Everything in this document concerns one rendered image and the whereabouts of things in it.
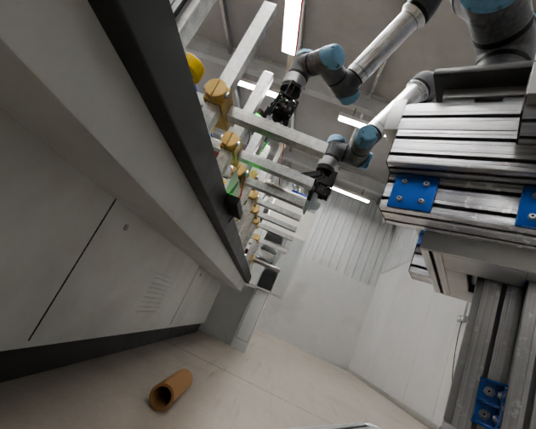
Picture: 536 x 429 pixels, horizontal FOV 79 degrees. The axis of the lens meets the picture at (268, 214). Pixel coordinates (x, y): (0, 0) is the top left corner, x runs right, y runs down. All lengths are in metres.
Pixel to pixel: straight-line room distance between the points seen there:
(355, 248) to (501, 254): 9.51
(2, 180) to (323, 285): 9.45
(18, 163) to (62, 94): 0.30
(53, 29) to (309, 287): 9.58
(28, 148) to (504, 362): 1.00
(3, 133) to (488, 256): 0.91
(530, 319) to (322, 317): 9.09
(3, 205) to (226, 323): 3.04
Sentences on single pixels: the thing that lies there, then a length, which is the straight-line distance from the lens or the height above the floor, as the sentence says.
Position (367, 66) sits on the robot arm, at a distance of 1.24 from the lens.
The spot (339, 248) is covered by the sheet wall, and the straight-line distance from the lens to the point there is 10.13.
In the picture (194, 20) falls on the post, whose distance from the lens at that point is 0.61.
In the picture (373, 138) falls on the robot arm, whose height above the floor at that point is 1.11.
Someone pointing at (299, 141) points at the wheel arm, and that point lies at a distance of 0.80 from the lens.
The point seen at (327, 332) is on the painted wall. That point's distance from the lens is 9.84.
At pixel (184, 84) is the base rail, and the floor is 0.67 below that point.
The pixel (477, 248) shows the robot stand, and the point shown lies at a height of 0.71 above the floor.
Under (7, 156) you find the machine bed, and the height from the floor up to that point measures 0.46.
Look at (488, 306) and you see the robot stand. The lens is 0.89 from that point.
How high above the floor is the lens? 0.41
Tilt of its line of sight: 16 degrees up
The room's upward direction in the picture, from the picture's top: 25 degrees clockwise
